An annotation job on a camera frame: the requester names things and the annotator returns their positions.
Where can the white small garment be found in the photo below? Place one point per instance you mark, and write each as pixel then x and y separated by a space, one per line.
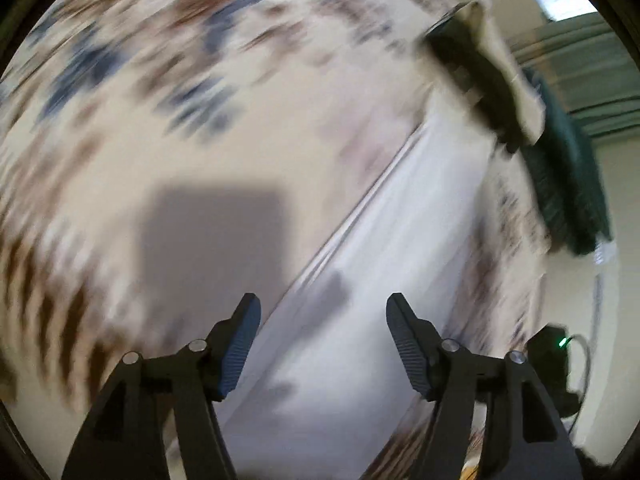
pixel 400 240

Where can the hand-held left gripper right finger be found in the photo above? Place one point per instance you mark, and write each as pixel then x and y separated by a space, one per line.
pixel 409 347

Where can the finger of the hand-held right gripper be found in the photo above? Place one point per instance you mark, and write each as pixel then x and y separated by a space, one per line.
pixel 482 90

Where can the grey-green curtain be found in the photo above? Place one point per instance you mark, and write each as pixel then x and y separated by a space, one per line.
pixel 585 70

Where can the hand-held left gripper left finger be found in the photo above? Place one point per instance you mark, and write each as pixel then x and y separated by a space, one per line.
pixel 239 345

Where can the black device with green light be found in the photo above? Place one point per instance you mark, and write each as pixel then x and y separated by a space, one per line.
pixel 547 360

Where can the brown and blue printed blanket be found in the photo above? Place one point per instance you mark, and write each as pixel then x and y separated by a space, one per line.
pixel 150 110

